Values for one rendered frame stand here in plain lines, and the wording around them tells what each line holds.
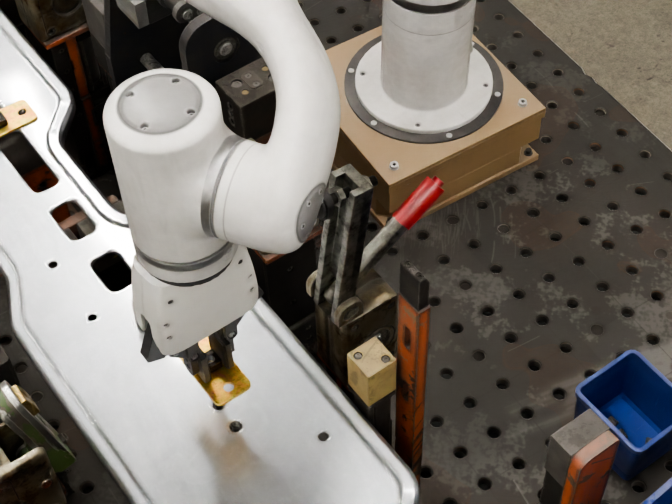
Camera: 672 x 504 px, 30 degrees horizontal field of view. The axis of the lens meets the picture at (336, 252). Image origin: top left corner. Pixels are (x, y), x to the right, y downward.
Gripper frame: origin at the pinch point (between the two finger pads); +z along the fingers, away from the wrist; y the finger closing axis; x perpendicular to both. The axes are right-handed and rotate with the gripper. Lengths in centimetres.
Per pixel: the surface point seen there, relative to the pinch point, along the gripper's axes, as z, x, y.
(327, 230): -5.4, -1.2, -14.4
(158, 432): 9.4, -1.1, 6.2
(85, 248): 9.3, -24.9, 0.8
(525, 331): 39, -3, -45
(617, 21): 109, -89, -159
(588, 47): 109, -86, -147
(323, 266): -0.6, -1.2, -13.7
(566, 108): 39, -29, -76
